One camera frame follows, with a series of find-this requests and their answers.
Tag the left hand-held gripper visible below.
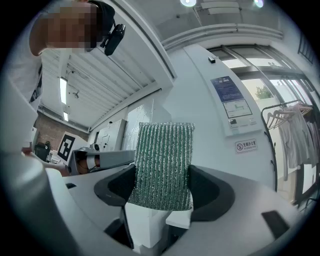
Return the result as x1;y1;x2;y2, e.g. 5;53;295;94
56;131;137;176

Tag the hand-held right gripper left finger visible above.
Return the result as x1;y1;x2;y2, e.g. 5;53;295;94
46;163;137;251

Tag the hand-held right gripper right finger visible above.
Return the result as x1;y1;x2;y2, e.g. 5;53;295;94
162;164;301;256

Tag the green scouring pad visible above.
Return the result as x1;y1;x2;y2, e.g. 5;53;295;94
127;121;196;211

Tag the white appliance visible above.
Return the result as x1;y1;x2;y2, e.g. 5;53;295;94
96;119;127;152

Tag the plastic-wrapped panel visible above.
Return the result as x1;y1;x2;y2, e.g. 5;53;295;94
122;99;174;152

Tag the white no-smoking sign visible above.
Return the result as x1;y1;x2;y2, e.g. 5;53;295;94
234;138;258;155

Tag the black office chair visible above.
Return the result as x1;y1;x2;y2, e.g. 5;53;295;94
34;141;52;162

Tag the white floor plan sheet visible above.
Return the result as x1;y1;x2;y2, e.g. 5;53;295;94
222;99;253;119

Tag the white clothes hanger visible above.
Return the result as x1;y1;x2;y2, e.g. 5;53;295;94
266;111;288;130
273;109;297;126

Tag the pale hanging garment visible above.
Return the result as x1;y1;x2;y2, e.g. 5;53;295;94
277;106;313;181

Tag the blue poster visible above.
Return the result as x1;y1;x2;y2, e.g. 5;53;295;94
210;75;245;103

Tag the wooden clothes hanger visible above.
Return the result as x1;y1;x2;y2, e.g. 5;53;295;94
297;103;314;116

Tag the black-framed window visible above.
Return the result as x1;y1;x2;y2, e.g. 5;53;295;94
208;44;320;118

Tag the person's head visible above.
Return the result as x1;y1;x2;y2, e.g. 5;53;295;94
28;0;116;57

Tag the black railing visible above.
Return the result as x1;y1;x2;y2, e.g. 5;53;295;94
296;31;315;65

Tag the white wall panel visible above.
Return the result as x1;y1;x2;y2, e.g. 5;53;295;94
203;72;265;138

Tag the black head-worn camera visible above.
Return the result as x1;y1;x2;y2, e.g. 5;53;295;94
99;18;127;56

